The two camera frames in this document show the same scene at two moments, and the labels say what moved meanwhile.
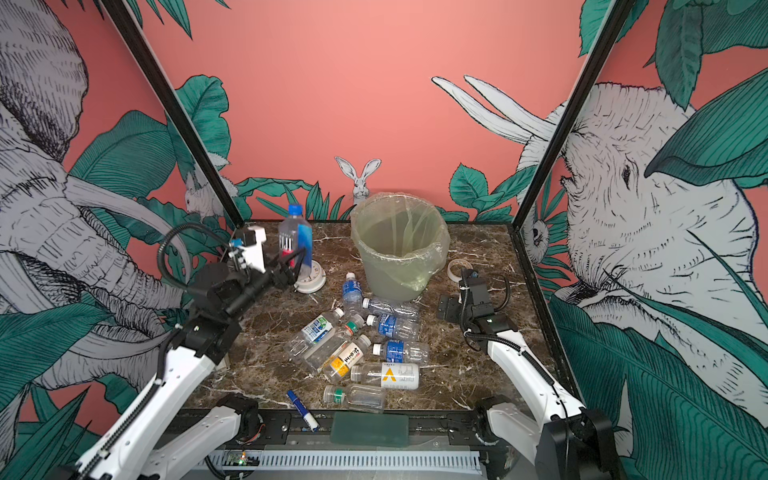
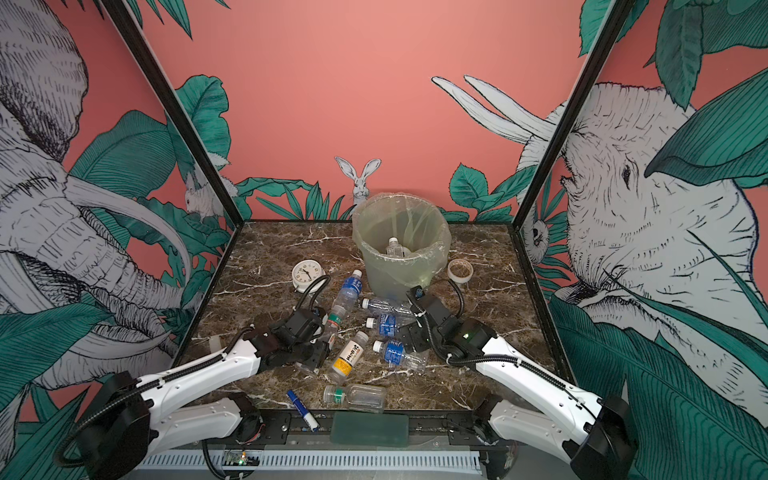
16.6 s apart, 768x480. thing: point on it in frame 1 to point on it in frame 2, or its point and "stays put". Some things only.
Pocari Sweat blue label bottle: [395, 326] stays put
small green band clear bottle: [357, 396] stays put
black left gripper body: [253, 287] to [313, 354]
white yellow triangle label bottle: [387, 375] to [394, 249]
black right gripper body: [457, 311] to [420, 338]
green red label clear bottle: [318, 356] to [331, 326]
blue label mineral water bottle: [402, 351] stays put
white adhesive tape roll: [455, 278] stays put
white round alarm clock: [316, 280] stays put
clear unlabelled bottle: [404, 310] stays put
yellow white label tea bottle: [346, 356] stays put
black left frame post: [127, 27] stays put
